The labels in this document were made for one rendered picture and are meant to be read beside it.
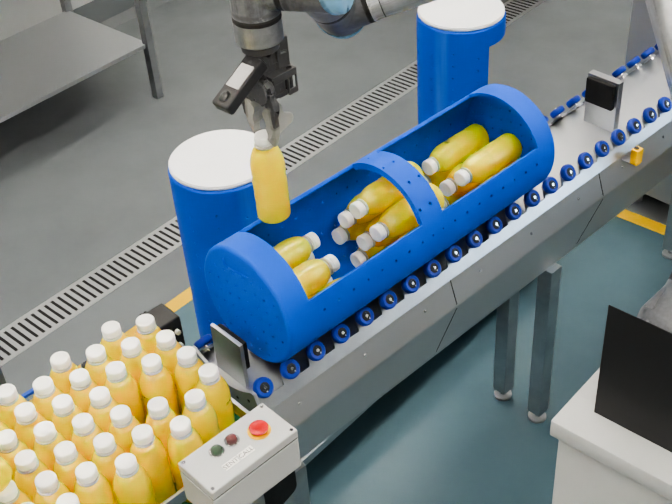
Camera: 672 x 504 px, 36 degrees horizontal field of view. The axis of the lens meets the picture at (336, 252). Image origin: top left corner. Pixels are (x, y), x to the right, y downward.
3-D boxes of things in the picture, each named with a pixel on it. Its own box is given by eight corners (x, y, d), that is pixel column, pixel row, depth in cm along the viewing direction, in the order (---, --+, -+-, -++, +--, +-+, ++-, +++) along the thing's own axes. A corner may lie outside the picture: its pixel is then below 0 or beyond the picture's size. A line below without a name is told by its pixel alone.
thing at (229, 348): (254, 383, 225) (248, 340, 217) (246, 389, 223) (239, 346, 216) (225, 360, 231) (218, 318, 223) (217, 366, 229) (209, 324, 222)
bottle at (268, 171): (266, 230, 212) (255, 154, 200) (251, 213, 216) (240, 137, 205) (297, 218, 214) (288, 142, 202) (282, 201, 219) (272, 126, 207)
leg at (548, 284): (549, 416, 334) (564, 265, 295) (538, 426, 331) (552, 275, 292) (535, 407, 338) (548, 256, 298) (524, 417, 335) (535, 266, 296)
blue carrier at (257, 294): (559, 198, 262) (553, 95, 247) (301, 384, 217) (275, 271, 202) (472, 170, 281) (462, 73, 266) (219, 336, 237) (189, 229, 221)
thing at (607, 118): (618, 129, 293) (624, 80, 284) (609, 135, 291) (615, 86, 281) (588, 117, 299) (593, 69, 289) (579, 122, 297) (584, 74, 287)
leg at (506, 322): (515, 394, 343) (525, 245, 303) (503, 404, 340) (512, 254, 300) (501, 386, 346) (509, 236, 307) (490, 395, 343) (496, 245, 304)
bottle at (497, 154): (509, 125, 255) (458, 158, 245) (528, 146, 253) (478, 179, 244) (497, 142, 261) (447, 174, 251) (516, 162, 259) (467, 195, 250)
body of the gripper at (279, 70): (300, 94, 199) (294, 37, 192) (266, 112, 195) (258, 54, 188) (273, 81, 204) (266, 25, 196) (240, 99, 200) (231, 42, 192)
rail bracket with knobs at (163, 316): (192, 353, 237) (185, 319, 231) (166, 369, 234) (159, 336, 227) (166, 332, 243) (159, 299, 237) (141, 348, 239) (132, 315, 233)
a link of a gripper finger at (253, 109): (278, 128, 208) (278, 91, 201) (255, 141, 205) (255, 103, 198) (267, 121, 209) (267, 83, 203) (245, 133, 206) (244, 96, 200)
